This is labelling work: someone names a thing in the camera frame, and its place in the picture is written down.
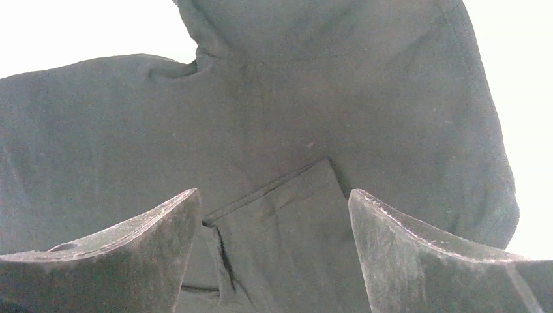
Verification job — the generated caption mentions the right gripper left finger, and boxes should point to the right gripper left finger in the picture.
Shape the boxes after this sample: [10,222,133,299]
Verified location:
[1,189,201,312]

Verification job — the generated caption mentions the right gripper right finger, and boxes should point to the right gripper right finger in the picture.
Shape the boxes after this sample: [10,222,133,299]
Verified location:
[348,189,552,312]

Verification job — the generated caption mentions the black t shirt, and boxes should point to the black t shirt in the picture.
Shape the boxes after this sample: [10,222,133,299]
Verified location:
[1,1,520,312]

